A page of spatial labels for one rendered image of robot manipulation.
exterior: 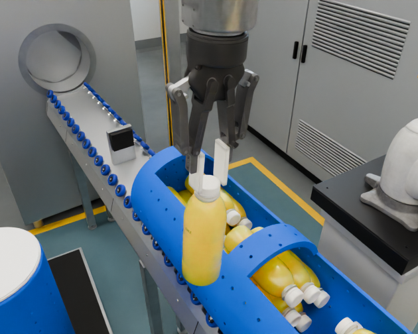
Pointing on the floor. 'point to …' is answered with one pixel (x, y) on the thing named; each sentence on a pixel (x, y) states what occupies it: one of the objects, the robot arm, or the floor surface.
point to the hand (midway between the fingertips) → (208, 167)
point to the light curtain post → (170, 50)
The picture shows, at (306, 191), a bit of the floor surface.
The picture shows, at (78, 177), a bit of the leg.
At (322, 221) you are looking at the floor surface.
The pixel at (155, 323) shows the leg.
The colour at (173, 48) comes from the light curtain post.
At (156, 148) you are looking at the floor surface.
